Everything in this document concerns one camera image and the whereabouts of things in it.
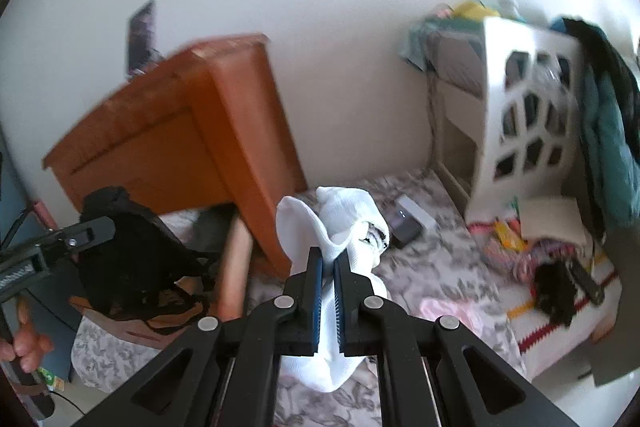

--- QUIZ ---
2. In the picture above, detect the green packet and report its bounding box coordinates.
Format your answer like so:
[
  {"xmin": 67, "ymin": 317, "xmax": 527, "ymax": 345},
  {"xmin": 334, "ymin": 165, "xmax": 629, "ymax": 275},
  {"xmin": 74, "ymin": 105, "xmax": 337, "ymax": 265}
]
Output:
[{"xmin": 37, "ymin": 367, "xmax": 68, "ymax": 393}]

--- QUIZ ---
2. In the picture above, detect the dark green garment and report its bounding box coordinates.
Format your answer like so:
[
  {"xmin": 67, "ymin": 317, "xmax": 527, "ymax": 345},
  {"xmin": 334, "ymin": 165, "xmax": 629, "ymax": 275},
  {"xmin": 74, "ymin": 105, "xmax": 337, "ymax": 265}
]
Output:
[{"xmin": 552, "ymin": 16, "xmax": 640, "ymax": 158}]

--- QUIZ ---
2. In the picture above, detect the yellow item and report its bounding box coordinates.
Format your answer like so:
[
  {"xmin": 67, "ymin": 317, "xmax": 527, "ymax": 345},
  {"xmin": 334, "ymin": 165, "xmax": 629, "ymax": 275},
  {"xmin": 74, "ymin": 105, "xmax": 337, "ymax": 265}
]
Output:
[{"xmin": 452, "ymin": 0, "xmax": 501, "ymax": 20}]

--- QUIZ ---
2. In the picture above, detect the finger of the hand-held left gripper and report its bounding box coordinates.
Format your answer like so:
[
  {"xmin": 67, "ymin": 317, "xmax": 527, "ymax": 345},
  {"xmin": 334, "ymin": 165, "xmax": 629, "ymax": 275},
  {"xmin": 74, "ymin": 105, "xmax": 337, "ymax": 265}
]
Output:
[{"xmin": 47, "ymin": 216, "xmax": 117, "ymax": 258}]

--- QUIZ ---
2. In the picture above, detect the black charger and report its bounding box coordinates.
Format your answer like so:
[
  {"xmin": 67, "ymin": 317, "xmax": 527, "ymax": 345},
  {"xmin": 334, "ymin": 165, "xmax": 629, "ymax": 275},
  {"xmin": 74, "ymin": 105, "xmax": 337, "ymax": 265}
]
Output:
[{"xmin": 387, "ymin": 212, "xmax": 421, "ymax": 248}]

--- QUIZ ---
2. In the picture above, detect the person's left hand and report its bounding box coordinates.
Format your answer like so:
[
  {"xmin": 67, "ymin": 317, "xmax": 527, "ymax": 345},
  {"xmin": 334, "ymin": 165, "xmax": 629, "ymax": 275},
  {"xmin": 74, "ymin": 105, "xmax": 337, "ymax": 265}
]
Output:
[{"xmin": 0, "ymin": 297, "xmax": 53, "ymax": 373}]

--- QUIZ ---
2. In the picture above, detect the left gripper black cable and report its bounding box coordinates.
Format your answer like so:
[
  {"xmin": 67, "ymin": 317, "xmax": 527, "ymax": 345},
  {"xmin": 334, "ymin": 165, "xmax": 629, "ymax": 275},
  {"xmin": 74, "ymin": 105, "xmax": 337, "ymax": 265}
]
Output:
[{"xmin": 47, "ymin": 389, "xmax": 93, "ymax": 414}]

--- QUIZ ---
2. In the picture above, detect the grey cushion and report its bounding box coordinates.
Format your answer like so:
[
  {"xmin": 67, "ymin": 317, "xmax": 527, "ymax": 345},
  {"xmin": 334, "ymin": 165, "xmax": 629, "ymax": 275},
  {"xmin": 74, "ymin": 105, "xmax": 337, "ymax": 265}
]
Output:
[{"xmin": 592, "ymin": 217, "xmax": 640, "ymax": 388}]

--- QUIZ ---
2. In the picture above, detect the white sock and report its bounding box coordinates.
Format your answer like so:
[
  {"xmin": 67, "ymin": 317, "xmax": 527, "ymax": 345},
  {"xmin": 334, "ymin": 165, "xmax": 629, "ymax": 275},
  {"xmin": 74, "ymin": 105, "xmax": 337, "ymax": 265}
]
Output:
[{"xmin": 276, "ymin": 187, "xmax": 391, "ymax": 394}]

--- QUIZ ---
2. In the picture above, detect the black remote control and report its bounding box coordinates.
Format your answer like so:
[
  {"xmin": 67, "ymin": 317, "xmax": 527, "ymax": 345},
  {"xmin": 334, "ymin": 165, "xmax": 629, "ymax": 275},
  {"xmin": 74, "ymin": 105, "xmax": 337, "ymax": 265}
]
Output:
[{"xmin": 570, "ymin": 259, "xmax": 606, "ymax": 305}]

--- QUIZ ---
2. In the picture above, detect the beige shelf unit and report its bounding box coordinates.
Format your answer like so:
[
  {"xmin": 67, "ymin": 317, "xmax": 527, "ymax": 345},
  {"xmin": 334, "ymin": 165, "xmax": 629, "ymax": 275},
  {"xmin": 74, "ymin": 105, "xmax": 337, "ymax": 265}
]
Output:
[{"xmin": 425, "ymin": 32, "xmax": 488, "ymax": 202}]

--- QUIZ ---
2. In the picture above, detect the grey floral bed sheet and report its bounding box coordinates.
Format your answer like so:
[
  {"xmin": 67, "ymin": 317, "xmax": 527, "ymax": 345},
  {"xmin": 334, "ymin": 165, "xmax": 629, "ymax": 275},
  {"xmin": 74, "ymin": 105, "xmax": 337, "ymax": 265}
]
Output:
[{"xmin": 70, "ymin": 169, "xmax": 526, "ymax": 427}]

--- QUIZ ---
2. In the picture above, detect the pink garment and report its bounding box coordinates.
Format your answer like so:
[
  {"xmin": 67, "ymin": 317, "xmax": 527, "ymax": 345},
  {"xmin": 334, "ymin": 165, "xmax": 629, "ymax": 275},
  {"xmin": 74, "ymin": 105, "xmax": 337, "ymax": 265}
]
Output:
[{"xmin": 420, "ymin": 297, "xmax": 496, "ymax": 338}]

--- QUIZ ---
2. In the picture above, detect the beige paper sheet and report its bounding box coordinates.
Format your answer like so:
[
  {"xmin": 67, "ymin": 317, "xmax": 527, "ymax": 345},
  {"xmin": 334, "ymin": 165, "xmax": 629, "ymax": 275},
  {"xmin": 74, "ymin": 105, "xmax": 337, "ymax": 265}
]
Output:
[{"xmin": 520, "ymin": 197, "xmax": 588, "ymax": 253}]

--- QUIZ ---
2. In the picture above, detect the green cloth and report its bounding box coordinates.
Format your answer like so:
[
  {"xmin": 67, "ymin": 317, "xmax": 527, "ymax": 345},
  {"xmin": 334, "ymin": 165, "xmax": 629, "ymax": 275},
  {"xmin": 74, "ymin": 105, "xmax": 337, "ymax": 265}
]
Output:
[{"xmin": 400, "ymin": 19, "xmax": 441, "ymax": 68}]

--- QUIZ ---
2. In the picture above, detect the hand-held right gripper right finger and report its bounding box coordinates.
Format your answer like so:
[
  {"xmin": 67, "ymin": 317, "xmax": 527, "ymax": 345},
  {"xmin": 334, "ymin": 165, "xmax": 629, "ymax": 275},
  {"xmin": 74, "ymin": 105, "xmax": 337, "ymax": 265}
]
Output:
[{"xmin": 334, "ymin": 252, "xmax": 576, "ymax": 427}]

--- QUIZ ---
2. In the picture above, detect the dark blue panel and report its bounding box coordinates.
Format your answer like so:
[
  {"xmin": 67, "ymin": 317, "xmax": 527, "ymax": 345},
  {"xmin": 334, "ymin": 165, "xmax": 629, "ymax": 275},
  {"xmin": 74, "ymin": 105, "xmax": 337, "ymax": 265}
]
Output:
[{"xmin": 0, "ymin": 127, "xmax": 83, "ymax": 383}]

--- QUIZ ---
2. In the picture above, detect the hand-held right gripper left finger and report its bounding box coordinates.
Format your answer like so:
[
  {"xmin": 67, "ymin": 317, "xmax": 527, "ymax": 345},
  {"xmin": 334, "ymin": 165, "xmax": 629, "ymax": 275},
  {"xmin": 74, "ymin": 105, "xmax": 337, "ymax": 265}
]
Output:
[{"xmin": 72, "ymin": 247, "xmax": 321, "ymax": 427}]

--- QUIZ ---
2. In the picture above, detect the curved wooden drawer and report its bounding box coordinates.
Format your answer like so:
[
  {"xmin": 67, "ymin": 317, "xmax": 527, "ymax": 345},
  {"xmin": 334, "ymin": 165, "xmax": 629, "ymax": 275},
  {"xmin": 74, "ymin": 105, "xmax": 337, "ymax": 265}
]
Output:
[{"xmin": 50, "ymin": 104, "xmax": 241, "ymax": 212}]

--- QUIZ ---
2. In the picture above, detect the pink strip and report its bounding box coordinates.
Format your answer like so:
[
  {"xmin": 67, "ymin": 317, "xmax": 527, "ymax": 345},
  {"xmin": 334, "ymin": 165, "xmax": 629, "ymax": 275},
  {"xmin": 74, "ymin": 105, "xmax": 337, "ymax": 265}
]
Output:
[{"xmin": 30, "ymin": 199, "xmax": 61, "ymax": 230}]

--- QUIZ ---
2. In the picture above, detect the pile of colourful toys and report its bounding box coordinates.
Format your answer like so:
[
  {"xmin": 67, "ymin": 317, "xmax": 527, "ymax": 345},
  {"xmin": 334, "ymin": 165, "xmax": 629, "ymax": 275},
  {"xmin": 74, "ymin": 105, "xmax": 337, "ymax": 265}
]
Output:
[{"xmin": 467, "ymin": 207, "xmax": 536, "ymax": 283}]

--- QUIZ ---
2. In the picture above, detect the black lace bra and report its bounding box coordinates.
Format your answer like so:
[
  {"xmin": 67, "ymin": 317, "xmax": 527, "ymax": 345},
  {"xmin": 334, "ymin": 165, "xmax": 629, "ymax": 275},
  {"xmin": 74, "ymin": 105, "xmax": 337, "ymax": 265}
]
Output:
[{"xmin": 79, "ymin": 186, "xmax": 221, "ymax": 335}]

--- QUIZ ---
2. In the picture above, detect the white power strip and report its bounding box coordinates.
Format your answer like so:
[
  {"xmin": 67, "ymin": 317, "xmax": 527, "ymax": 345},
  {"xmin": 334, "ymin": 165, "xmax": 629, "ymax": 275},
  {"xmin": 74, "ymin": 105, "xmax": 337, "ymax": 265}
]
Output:
[{"xmin": 397, "ymin": 196, "xmax": 436, "ymax": 230}]

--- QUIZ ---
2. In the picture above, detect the white cutout rack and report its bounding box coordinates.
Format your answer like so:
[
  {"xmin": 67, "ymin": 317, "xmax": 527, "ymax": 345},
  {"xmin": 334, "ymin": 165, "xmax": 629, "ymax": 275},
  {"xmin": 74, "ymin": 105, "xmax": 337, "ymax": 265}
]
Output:
[{"xmin": 465, "ymin": 17, "xmax": 586, "ymax": 228}]

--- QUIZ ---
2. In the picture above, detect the wooden nightstand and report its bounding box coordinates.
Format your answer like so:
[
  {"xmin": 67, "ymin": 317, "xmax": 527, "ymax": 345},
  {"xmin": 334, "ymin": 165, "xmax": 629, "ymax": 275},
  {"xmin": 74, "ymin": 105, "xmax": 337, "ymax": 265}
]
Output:
[{"xmin": 42, "ymin": 34, "xmax": 308, "ymax": 353}]

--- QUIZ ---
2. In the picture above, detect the black smartphone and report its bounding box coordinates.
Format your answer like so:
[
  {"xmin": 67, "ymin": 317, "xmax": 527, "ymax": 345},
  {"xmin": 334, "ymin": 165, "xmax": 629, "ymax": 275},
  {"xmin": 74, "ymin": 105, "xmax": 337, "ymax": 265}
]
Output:
[{"xmin": 125, "ymin": 0, "xmax": 163, "ymax": 80}]

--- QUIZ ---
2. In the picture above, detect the black fuzzy item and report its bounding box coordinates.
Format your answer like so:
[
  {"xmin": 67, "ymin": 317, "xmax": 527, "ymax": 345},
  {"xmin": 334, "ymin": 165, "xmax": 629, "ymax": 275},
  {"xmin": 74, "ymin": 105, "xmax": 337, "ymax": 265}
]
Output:
[{"xmin": 532, "ymin": 259, "xmax": 583, "ymax": 328}]

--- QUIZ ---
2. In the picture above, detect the white mat with red trim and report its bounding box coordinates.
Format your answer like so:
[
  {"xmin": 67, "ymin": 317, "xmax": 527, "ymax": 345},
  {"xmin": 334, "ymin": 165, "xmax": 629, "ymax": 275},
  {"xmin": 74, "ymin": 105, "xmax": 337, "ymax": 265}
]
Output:
[{"xmin": 500, "ymin": 257, "xmax": 623, "ymax": 380}]

